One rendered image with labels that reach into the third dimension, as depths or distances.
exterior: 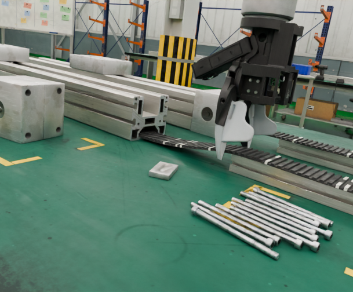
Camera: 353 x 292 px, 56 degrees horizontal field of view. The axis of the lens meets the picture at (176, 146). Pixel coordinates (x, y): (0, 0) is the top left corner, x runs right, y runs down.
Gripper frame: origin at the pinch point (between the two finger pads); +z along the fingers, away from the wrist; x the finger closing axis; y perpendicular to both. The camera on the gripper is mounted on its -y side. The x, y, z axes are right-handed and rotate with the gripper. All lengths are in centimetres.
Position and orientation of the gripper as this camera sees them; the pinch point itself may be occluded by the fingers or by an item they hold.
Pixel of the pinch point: (230, 148)
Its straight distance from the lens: 56.1
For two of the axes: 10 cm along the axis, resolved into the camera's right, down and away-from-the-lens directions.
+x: 6.3, -1.4, 7.6
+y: 7.7, 2.6, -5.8
